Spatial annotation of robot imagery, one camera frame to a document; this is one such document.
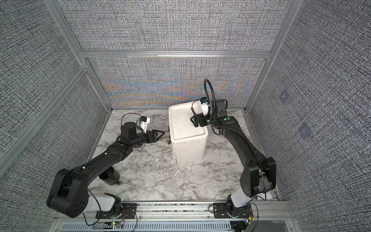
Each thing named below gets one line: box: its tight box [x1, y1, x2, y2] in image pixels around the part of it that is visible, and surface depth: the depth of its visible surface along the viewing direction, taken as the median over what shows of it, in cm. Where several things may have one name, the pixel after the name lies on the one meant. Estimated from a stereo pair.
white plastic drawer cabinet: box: [168, 101, 209, 164], surface depth 80 cm
